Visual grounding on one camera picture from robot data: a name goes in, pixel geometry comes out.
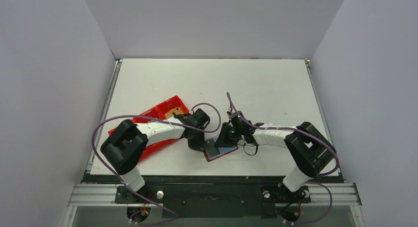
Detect red leather card holder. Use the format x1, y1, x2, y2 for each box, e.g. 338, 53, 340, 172
203, 135, 239, 162

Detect dark green VIP credit card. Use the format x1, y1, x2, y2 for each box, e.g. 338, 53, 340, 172
204, 139, 220, 160

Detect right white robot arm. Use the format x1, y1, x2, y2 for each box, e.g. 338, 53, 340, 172
214, 111, 336, 192

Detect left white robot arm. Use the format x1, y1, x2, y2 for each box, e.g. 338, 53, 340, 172
100, 109, 210, 191

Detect gold credit card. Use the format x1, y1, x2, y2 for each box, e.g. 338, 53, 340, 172
164, 107, 187, 119

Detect red plastic tray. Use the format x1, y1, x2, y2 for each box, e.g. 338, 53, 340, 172
107, 95, 191, 162

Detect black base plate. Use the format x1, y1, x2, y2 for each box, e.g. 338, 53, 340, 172
81, 173, 330, 219

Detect aluminium frame rail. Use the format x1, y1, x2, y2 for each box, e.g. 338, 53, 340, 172
62, 183, 366, 227

